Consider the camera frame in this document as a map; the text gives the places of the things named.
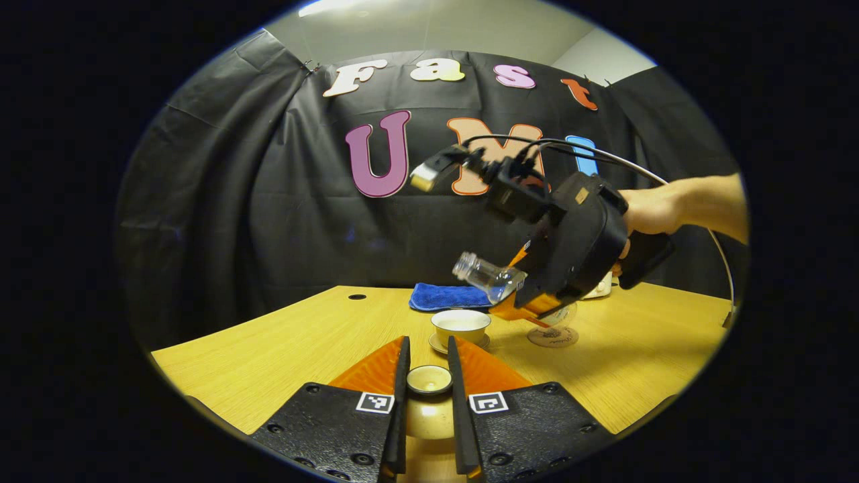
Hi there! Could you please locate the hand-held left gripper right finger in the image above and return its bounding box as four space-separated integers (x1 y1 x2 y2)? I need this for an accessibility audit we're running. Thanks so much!
446 335 616 483

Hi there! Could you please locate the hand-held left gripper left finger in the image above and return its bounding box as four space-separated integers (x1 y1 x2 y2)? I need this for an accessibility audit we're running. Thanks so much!
249 335 412 483

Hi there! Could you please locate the clear glass water bottle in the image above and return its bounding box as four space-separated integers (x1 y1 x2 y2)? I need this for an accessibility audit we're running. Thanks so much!
451 251 529 307

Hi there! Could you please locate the round cork coaster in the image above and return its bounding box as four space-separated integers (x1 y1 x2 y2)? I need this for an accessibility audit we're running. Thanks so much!
526 323 580 349

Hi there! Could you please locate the white ceramic teacup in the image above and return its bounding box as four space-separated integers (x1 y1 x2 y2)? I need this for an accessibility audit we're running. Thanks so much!
430 309 493 348

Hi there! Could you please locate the beige ceramic teacup lid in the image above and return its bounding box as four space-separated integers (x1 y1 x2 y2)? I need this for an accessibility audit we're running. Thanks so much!
404 364 458 442

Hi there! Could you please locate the white toaster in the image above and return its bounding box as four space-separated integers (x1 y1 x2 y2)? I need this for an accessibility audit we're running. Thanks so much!
580 271 615 301

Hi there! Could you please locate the blue towel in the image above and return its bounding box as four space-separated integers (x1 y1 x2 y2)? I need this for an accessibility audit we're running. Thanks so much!
408 282 498 313

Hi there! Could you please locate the beige ceramic saucer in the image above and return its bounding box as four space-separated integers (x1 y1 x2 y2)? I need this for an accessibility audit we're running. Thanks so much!
428 331 492 356

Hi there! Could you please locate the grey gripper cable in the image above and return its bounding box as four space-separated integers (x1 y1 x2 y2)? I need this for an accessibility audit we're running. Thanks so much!
537 137 738 317

